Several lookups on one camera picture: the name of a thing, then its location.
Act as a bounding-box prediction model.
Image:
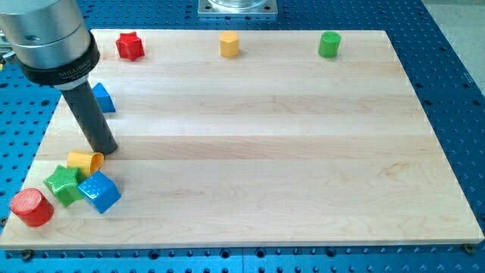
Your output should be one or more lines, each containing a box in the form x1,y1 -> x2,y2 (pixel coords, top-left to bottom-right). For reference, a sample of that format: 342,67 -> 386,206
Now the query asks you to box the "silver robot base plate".
198,0 -> 278,15

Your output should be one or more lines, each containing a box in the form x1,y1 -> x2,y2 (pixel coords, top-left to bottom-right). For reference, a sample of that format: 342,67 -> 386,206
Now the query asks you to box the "red cylinder block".
10,188 -> 54,228

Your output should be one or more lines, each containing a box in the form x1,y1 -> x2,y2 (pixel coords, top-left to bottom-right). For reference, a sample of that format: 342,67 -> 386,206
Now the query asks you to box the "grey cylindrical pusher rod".
60,80 -> 117,155

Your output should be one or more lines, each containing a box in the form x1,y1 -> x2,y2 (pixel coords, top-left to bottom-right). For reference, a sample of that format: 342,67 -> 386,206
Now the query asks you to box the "blue triangle block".
92,83 -> 116,113

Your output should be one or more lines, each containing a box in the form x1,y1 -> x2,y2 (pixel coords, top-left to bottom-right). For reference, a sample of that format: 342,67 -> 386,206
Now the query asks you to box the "green cylinder block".
318,31 -> 341,58

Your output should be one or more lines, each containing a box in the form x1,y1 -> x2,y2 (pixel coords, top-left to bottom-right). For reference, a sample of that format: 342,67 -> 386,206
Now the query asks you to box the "yellow hexagon block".
219,30 -> 239,58

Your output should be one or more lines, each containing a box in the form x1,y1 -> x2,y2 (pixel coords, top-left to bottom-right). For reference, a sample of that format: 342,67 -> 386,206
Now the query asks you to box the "blue perforated table plate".
1,0 -> 484,272

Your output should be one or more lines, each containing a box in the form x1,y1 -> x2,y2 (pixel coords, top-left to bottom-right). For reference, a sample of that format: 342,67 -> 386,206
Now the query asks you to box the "green star block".
43,165 -> 86,208

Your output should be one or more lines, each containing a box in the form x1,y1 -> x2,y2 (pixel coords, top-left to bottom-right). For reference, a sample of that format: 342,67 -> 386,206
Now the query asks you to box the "red star block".
115,32 -> 145,61

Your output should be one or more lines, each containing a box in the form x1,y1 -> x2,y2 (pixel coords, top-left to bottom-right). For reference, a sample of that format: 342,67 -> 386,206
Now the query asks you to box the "blue cube block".
77,171 -> 121,214

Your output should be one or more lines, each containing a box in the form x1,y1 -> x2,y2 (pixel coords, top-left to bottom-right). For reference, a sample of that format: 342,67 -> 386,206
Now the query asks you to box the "light wooden board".
1,30 -> 483,249

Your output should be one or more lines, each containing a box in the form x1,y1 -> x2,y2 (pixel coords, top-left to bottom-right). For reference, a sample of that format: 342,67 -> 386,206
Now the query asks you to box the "yellow hollow block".
67,150 -> 105,177

